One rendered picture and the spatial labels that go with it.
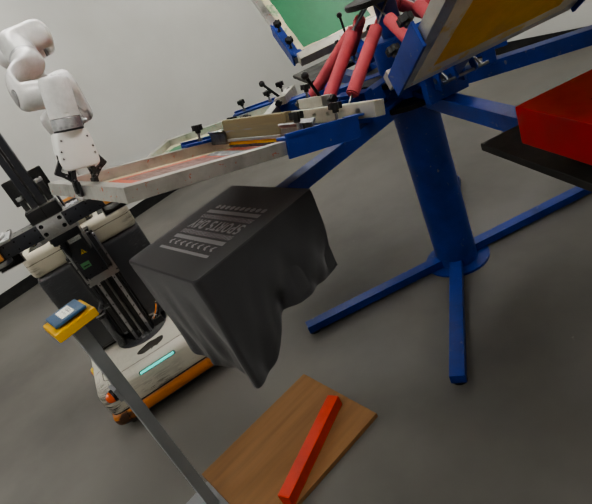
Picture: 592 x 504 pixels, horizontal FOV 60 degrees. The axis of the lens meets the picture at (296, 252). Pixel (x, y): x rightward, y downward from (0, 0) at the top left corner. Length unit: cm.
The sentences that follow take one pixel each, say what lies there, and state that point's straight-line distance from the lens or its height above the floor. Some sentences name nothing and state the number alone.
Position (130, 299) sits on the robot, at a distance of 271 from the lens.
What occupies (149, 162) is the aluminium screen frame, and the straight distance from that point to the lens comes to 183.
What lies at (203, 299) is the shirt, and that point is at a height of 89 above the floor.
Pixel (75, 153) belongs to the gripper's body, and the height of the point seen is 135.
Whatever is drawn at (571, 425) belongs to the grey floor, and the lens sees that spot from 195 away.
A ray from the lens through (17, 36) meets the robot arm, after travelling 172.
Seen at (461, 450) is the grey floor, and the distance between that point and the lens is 193.
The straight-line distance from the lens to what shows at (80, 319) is 158.
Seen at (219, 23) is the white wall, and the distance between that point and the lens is 641.
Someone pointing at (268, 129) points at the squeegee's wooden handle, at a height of 114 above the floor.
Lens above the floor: 154
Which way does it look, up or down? 27 degrees down
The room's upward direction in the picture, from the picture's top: 25 degrees counter-clockwise
